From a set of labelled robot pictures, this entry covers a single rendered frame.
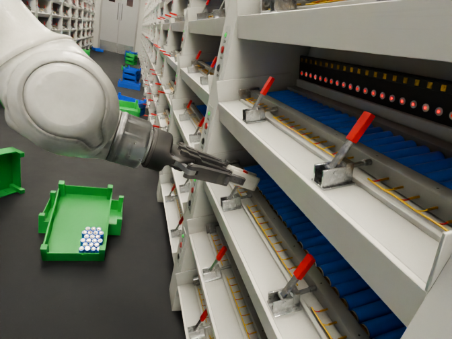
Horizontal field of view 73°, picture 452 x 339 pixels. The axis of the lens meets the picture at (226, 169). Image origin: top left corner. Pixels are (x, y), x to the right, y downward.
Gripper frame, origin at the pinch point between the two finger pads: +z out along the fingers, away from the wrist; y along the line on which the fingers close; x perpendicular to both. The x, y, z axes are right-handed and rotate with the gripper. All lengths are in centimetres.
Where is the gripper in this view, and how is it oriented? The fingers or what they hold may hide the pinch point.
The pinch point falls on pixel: (241, 177)
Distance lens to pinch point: 63.5
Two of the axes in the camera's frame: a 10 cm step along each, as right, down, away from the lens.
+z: 8.7, 2.9, 4.0
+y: 2.6, 4.1, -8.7
